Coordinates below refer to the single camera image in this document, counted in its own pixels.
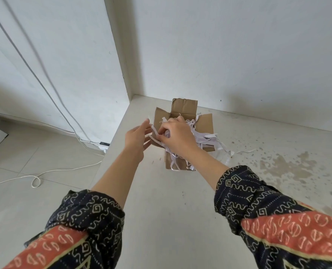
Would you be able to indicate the person's right forearm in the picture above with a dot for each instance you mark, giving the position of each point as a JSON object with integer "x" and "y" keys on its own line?
{"x": 208, "y": 165}

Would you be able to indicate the person's left hand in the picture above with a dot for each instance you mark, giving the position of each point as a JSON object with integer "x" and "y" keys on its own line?
{"x": 133, "y": 142}

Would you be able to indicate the patterned dark orange right sleeve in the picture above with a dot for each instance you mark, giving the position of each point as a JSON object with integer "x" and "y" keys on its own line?
{"x": 275, "y": 221}

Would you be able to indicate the brown cardboard box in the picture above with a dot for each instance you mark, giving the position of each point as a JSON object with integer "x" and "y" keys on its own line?
{"x": 184, "y": 107}

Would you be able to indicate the patterned dark orange left sleeve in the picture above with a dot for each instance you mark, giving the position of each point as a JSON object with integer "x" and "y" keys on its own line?
{"x": 82, "y": 232}

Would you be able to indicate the patterned dark orange sleeve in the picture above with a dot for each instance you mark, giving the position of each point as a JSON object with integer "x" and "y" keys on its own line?
{"x": 82, "y": 232}
{"x": 275, "y": 221}

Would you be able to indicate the person's left forearm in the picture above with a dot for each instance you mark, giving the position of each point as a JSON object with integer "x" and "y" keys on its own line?
{"x": 118, "y": 179}

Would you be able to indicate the person's right fingers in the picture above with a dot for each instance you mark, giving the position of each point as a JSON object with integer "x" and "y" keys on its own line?
{"x": 168, "y": 126}

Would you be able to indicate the pile of white shredded paper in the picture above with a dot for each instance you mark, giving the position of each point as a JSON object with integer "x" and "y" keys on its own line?
{"x": 203, "y": 137}

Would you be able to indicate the person's right hand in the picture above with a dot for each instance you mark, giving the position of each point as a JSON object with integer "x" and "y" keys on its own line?
{"x": 180, "y": 137}

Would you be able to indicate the person's left fingers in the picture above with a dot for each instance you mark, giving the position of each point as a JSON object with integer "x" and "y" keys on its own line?
{"x": 145, "y": 131}

